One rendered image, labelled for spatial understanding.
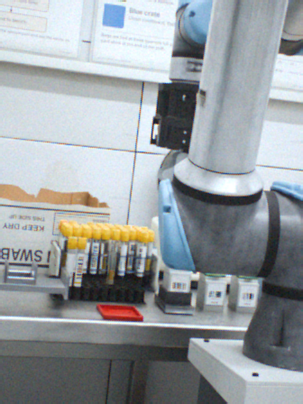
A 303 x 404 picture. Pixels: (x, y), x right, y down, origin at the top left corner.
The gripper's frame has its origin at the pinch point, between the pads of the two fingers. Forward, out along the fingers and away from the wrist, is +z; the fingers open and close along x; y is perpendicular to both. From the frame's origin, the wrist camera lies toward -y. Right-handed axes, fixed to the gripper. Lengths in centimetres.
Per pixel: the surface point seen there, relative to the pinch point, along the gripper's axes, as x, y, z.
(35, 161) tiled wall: -56, 24, 0
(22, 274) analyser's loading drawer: 1.2, 27.8, 16.1
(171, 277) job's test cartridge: 1.9, 1.4, 14.5
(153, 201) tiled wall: -57, -8, 7
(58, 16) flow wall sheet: -55, 22, -36
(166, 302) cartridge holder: 2.4, 1.9, 19.0
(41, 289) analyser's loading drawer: 6.7, 24.7, 17.0
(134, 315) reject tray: 7.2, 8.5, 20.4
